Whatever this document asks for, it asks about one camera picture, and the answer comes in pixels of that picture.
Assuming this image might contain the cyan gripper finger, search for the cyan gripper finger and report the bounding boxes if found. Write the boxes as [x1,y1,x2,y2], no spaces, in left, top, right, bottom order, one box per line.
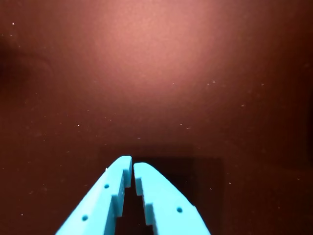
[133,162,211,235]
[55,155,133,235]

